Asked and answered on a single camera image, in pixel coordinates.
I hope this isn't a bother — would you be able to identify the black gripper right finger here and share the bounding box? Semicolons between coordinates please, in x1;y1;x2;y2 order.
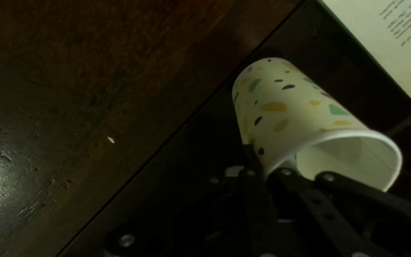
267;168;411;257

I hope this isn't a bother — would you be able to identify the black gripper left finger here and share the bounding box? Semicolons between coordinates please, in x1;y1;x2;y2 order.
240;142;286;257

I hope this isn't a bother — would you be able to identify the white speckled paper cup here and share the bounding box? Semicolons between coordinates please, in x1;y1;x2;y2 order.
232;56;404;193

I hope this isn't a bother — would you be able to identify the white paperback book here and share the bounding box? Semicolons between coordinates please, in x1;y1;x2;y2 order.
320;0;411;99

